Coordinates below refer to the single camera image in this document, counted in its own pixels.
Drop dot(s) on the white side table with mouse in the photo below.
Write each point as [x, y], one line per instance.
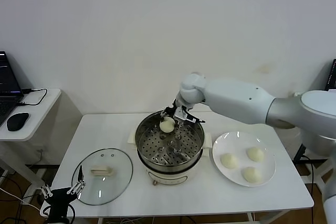
[39, 119]

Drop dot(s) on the white round plate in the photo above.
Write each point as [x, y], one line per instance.
[244, 140]

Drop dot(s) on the white steamed baozi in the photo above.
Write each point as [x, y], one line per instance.
[252, 175]
[255, 154]
[229, 160]
[167, 126]

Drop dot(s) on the black computer mouse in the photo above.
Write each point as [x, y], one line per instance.
[17, 121]

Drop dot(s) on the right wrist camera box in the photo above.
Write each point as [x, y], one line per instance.
[190, 118]

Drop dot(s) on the black laptop with video windows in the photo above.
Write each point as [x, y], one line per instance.
[8, 85]

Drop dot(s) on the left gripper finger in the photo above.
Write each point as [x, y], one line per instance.
[77, 187]
[46, 192]

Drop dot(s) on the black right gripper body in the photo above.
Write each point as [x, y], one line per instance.
[174, 110]

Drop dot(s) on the black laptop with code screen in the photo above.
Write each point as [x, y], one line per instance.
[331, 77]

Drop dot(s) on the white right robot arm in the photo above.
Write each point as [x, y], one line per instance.
[236, 100]

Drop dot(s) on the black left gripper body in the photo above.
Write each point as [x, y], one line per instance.
[59, 200]

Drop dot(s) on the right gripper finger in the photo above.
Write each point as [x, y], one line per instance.
[165, 113]
[178, 120]

